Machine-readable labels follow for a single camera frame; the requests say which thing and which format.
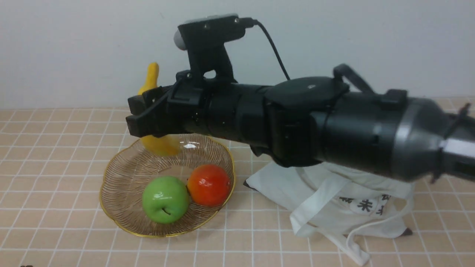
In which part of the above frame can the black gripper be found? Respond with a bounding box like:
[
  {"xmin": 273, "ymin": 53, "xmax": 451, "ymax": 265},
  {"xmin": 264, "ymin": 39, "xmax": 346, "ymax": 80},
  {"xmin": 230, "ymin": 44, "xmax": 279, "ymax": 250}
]
[{"xmin": 125, "ymin": 70, "xmax": 212, "ymax": 138}]

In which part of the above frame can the yellow banana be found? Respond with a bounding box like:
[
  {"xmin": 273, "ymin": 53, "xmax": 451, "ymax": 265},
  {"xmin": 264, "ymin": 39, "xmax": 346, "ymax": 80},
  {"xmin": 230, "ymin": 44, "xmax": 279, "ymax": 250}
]
[{"xmin": 138, "ymin": 62, "xmax": 180, "ymax": 156}]

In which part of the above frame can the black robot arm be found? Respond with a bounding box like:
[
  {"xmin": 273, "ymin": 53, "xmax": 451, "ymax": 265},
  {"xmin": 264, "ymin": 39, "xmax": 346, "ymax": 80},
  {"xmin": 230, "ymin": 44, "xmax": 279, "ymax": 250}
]
[{"xmin": 126, "ymin": 65, "xmax": 474, "ymax": 182}]

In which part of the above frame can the transparent gold-rimmed fruit bowl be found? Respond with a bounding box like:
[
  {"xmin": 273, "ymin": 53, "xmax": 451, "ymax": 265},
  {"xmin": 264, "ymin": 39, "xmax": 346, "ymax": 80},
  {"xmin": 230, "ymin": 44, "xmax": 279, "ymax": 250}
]
[{"xmin": 99, "ymin": 134, "xmax": 236, "ymax": 238}]

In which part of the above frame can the white cloth bag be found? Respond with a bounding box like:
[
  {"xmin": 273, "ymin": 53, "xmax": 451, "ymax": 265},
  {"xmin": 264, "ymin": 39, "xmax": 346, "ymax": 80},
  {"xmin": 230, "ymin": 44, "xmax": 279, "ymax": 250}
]
[{"xmin": 244, "ymin": 162, "xmax": 415, "ymax": 266}]

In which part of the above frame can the red orange peach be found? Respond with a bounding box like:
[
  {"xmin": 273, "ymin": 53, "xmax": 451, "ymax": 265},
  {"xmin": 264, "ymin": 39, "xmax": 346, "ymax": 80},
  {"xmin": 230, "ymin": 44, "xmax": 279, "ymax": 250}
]
[{"xmin": 187, "ymin": 164, "xmax": 232, "ymax": 207}]

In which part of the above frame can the green apple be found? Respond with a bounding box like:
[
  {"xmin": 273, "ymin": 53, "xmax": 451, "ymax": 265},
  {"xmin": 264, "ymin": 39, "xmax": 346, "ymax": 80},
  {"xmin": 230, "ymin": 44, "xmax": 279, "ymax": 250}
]
[{"xmin": 141, "ymin": 176, "xmax": 190, "ymax": 224}]

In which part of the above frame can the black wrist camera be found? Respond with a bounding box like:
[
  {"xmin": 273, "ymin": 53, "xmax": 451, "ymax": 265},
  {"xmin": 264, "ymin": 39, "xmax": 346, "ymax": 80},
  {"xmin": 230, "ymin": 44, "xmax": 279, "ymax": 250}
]
[{"xmin": 173, "ymin": 13, "xmax": 255, "ymax": 86}]

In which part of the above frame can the black camera cable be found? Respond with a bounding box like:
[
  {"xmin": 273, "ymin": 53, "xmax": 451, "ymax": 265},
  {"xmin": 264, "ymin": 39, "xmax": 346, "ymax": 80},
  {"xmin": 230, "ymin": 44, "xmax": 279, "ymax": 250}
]
[{"xmin": 245, "ymin": 19, "xmax": 291, "ymax": 81}]

